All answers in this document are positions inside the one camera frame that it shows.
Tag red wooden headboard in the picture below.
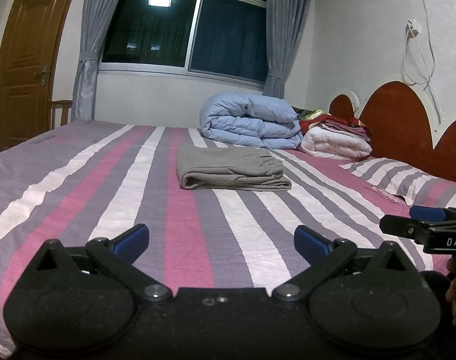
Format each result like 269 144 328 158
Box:
328 79 456 189

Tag grey pants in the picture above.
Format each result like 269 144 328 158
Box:
176 145 292 192

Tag grey left curtain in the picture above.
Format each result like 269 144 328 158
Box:
71 0 119 121

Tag wooden chair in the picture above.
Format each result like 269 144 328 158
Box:
50 100 72 129

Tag striped pink grey bed sheet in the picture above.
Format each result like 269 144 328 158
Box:
0 121 410 358

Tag brown wooden door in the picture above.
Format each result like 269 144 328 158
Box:
0 0 71 152

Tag folded light blue duvet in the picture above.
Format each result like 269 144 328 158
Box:
200 93 303 150

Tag folded white pink blanket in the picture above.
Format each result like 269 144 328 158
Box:
299 126 372 161

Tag red folded cloth pile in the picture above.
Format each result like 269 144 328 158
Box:
295 108 371 141

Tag striped pillow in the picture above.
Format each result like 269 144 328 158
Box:
341 158 456 208

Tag dark glass window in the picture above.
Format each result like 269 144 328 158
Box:
100 0 268 85

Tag grey right curtain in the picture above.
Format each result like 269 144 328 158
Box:
263 0 311 98

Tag grey curtain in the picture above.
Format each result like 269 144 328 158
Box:
263 0 311 98
71 0 119 121

